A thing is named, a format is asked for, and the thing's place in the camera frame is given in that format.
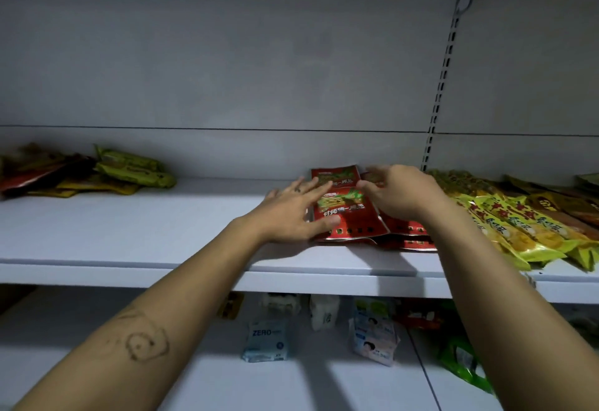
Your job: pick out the slotted white shelf upright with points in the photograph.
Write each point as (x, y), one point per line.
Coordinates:
(440, 92)

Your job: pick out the blue white tissue pack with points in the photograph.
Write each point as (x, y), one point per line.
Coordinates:
(266, 341)

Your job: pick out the bright green bag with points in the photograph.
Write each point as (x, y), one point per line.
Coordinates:
(463, 364)

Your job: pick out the person's right forearm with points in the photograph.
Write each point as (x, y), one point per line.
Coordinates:
(510, 317)

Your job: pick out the person's left forearm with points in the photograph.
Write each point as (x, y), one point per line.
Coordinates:
(154, 326)

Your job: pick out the person's left thumb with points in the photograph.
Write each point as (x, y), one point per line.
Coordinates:
(328, 225)

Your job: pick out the small white wrapped pack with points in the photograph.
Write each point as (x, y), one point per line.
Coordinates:
(280, 304)

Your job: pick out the white metal shelf board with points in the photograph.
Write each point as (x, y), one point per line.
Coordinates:
(154, 233)

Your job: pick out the person's left middle finger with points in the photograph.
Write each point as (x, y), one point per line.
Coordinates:
(310, 185)

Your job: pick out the person's left hand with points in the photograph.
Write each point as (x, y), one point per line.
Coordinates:
(285, 214)

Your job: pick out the red snack packet green picture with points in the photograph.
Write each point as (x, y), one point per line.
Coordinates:
(348, 204)

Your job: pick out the brown orange snack packet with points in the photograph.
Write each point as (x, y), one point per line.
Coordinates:
(568, 211)

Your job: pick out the small yellow packet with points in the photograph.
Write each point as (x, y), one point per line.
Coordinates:
(231, 305)

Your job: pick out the dark red snack packet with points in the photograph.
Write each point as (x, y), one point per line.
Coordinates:
(40, 174)

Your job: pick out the mustard yellow flat packet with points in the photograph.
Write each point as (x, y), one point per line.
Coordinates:
(93, 186)

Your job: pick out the olive patterned snack packet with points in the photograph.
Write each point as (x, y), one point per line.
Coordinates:
(461, 182)

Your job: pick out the yellow snack packet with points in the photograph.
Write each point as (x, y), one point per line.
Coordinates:
(529, 230)
(505, 242)
(561, 235)

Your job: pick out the person's left little finger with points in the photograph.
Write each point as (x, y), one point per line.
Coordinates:
(273, 193)

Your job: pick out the pale blue wipes pack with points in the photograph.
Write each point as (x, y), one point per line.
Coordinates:
(373, 336)

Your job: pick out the person's right thumb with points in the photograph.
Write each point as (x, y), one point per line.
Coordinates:
(367, 188)

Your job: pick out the person's right hand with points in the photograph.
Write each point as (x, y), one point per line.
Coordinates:
(407, 195)

